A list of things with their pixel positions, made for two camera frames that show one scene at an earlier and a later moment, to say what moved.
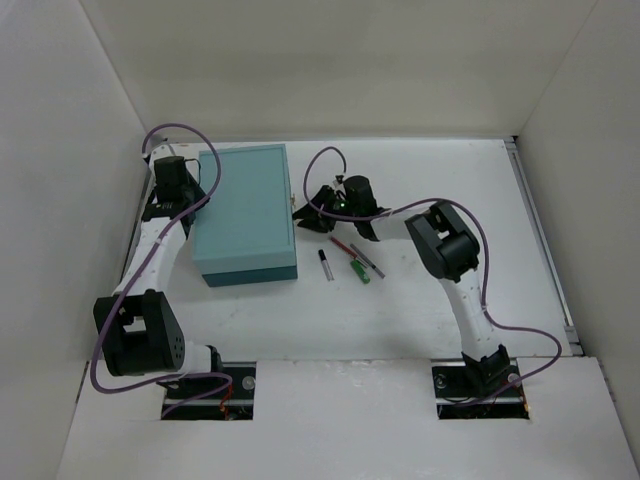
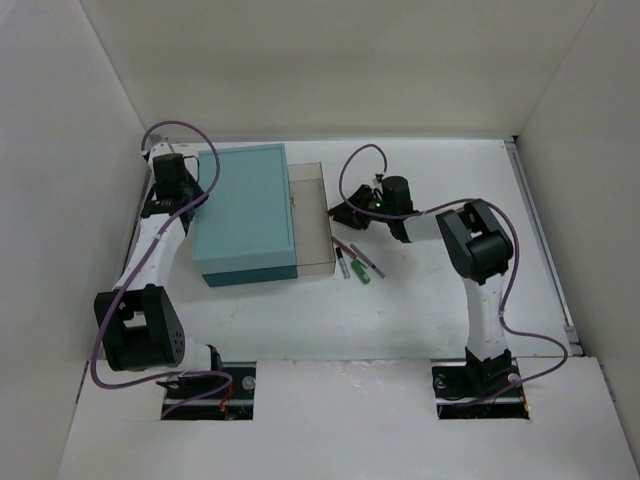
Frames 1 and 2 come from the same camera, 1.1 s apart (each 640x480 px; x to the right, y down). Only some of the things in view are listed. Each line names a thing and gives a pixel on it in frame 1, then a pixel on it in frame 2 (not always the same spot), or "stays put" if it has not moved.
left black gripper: [167, 206] stays put
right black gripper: [315, 222] -> [346, 214]
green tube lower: [361, 271] stays put
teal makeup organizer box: [246, 234] stays put
